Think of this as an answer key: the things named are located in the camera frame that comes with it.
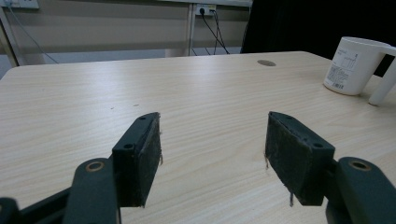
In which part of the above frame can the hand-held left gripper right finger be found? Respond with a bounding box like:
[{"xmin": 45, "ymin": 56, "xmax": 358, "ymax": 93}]
[{"xmin": 264, "ymin": 110, "xmax": 337, "ymax": 207}]

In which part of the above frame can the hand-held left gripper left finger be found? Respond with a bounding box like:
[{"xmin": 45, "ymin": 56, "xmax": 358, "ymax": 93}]
[{"xmin": 111, "ymin": 111, "xmax": 163, "ymax": 209}]

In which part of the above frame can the white cup with handle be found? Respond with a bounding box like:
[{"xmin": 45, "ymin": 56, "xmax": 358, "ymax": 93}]
[{"xmin": 322, "ymin": 35, "xmax": 396, "ymax": 107}]

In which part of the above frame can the black curtain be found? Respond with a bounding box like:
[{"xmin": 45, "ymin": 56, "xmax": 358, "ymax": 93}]
[{"xmin": 240, "ymin": 0, "xmax": 396, "ymax": 78}]

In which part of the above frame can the grey table cable grommet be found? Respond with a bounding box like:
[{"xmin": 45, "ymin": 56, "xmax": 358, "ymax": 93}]
[{"xmin": 256, "ymin": 59, "xmax": 277, "ymax": 68}]

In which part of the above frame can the bundle of black cables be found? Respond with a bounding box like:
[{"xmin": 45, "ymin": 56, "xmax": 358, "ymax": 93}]
[{"xmin": 190, "ymin": 8, "xmax": 232, "ymax": 57}]

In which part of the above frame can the thin grey cable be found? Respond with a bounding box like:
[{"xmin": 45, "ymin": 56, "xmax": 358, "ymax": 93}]
[{"xmin": 8, "ymin": 7, "xmax": 60, "ymax": 65}]

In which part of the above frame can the white wall power socket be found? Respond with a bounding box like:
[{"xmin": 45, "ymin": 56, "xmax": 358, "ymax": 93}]
[{"xmin": 194, "ymin": 3, "xmax": 218, "ymax": 17}]

